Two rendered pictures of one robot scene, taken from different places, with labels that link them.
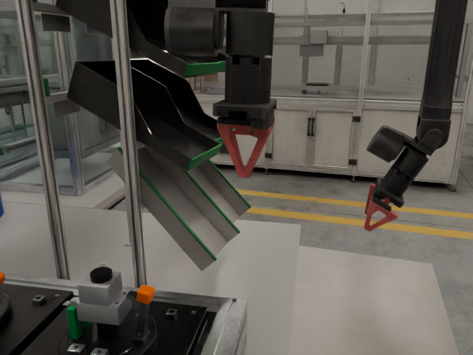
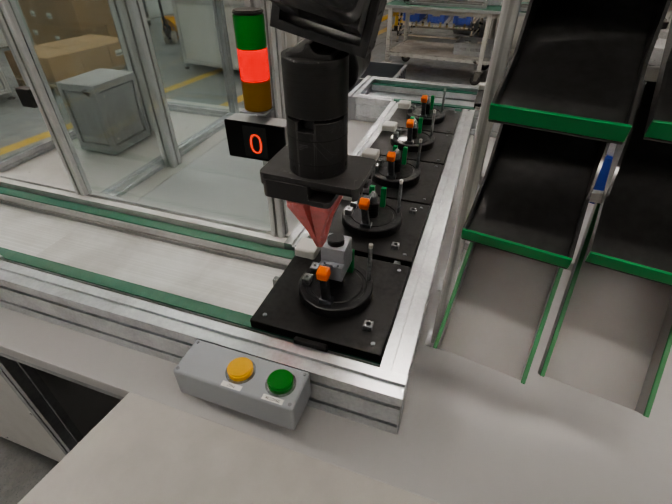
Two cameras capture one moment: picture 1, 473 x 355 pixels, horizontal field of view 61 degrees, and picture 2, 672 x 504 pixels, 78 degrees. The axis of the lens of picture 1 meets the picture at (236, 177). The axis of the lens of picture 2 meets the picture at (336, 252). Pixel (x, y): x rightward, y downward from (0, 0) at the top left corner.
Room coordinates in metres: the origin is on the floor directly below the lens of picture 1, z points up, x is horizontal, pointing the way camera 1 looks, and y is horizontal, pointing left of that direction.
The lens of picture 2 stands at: (0.59, -0.38, 1.51)
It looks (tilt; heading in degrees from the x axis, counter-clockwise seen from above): 38 degrees down; 98
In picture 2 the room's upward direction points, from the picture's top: straight up
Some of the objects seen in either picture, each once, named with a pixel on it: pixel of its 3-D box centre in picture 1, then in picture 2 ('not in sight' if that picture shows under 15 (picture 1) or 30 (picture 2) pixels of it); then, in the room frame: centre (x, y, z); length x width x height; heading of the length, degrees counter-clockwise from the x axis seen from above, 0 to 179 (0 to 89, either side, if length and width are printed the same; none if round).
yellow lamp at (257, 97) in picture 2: not in sight; (257, 93); (0.34, 0.34, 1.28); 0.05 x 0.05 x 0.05
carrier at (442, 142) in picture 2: not in sight; (413, 130); (0.64, 0.92, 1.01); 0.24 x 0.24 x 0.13; 79
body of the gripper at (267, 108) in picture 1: (248, 86); (318, 147); (0.51, -0.01, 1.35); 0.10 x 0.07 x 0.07; 168
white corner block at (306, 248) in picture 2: not in sight; (308, 251); (0.42, 0.30, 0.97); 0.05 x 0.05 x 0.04; 79
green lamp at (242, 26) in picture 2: not in sight; (249, 30); (0.34, 0.34, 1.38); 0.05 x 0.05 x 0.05
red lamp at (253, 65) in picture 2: not in sight; (253, 63); (0.34, 0.34, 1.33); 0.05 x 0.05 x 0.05
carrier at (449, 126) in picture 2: not in sight; (426, 106); (0.69, 1.16, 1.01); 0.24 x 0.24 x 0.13; 79
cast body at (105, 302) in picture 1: (96, 292); (337, 250); (0.50, 0.20, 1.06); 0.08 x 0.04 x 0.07; 80
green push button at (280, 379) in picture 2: not in sight; (280, 383); (0.45, -0.02, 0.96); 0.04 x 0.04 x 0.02
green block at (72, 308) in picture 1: (74, 322); not in sight; (0.50, 0.24, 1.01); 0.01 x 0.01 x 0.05; 79
